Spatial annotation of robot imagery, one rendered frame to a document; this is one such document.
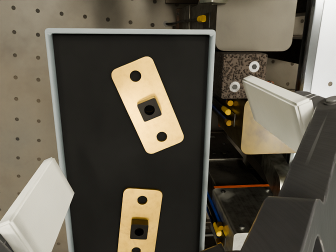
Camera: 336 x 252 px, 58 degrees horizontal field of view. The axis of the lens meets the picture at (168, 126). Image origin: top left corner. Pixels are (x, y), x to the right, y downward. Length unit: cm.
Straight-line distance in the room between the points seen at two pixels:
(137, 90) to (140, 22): 47
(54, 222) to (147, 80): 14
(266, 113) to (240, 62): 17
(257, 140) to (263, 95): 23
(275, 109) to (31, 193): 13
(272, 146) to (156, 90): 19
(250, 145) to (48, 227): 28
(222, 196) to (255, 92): 32
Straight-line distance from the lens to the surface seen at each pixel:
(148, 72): 26
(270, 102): 16
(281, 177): 41
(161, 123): 27
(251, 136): 39
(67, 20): 74
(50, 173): 20
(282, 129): 16
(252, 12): 37
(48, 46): 27
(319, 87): 51
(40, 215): 17
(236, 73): 34
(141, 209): 31
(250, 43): 37
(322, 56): 50
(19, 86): 79
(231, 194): 50
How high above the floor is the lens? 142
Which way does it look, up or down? 72 degrees down
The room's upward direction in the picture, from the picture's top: 163 degrees clockwise
